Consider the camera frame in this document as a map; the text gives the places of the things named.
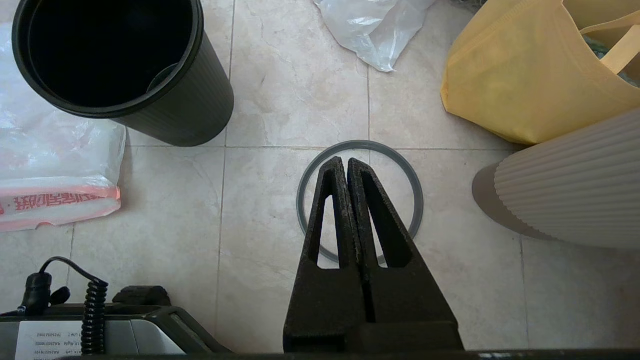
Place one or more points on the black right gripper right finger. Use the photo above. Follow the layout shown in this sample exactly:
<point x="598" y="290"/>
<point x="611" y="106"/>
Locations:
<point x="410" y="300"/>

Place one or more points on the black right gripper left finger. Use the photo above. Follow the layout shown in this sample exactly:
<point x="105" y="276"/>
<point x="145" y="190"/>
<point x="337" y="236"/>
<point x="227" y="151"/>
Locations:
<point x="325" y="300"/>

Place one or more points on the black round trash bin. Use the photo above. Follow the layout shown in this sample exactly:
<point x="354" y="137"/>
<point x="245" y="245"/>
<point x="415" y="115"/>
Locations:
<point x="190" y="115"/>

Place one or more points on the white bag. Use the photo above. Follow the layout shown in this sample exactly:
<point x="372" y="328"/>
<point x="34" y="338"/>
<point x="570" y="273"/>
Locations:
<point x="375" y="30"/>

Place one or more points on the white plastic bag liner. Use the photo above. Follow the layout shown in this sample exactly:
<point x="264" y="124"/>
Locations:
<point x="55" y="165"/>

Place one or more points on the yellow fabric bag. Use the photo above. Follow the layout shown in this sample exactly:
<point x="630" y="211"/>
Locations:
<point x="525" y="75"/>

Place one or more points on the black robot chassis with label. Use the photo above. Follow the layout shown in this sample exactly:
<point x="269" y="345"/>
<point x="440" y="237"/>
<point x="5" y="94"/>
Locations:
<point x="150" y="330"/>

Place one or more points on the grey ribbed round pad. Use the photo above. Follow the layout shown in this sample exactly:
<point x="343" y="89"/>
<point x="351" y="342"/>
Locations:
<point x="575" y="195"/>

